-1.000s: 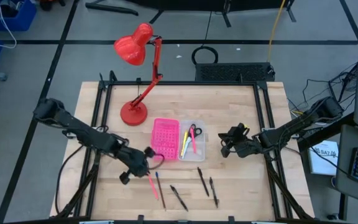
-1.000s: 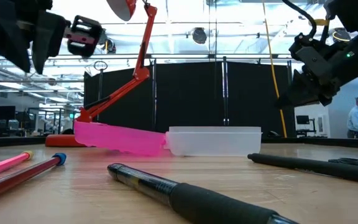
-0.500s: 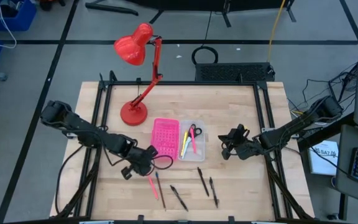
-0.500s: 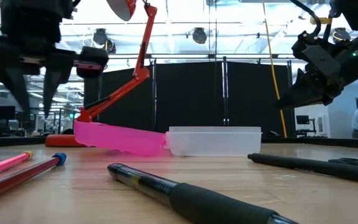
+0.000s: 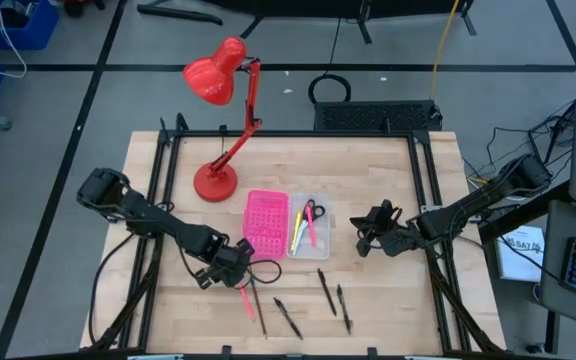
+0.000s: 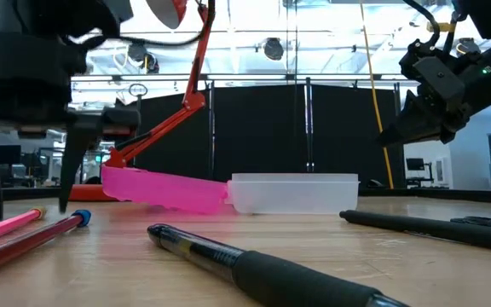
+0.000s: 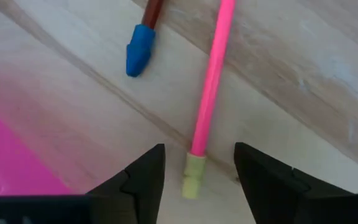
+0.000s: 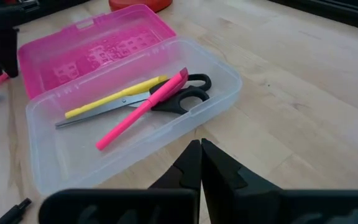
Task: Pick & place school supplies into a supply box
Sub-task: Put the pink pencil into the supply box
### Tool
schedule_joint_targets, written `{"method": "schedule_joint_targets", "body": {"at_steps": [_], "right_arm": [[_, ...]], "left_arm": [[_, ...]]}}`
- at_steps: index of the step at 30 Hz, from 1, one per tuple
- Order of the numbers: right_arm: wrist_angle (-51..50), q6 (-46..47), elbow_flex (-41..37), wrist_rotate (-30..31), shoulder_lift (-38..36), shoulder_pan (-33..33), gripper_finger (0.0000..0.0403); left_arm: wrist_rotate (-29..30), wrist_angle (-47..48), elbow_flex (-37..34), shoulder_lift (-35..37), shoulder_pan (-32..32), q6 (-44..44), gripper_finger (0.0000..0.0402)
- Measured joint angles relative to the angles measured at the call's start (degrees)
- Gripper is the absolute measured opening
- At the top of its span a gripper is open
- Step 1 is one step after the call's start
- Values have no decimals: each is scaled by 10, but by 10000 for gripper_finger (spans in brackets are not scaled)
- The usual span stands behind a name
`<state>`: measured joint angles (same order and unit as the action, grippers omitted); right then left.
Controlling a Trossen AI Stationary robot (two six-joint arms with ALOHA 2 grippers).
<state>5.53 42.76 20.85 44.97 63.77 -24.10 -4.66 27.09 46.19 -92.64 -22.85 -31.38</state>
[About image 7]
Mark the pink pencil with pale eraser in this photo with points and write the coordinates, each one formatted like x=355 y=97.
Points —
x=211 y=81

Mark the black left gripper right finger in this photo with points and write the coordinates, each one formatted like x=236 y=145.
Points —
x=278 y=193

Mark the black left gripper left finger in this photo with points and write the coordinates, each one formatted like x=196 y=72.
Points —
x=138 y=193

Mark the pink translucent box half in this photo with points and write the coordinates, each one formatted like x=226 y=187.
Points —
x=14 y=161

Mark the dark red pencil blue eraser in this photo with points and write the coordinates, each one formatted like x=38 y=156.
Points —
x=140 y=49

